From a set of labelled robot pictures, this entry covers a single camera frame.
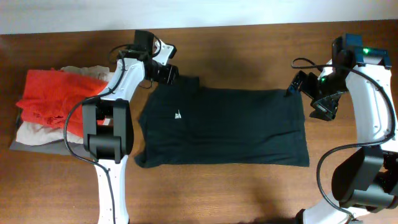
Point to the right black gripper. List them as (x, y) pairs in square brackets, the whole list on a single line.
[(326, 108)]

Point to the black Nike t-shirt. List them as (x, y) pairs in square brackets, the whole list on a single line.
[(186, 123)]

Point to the grey folded shirt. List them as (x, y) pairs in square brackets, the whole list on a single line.
[(40, 147)]

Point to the beige folded shirt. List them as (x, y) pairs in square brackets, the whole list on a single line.
[(97, 72)]

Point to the red folded shirt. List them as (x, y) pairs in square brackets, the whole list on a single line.
[(49, 95)]

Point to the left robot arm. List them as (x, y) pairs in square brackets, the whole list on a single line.
[(108, 133)]

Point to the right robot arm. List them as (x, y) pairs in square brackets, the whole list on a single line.
[(366, 182)]

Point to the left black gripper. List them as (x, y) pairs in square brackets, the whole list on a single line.
[(167, 76)]

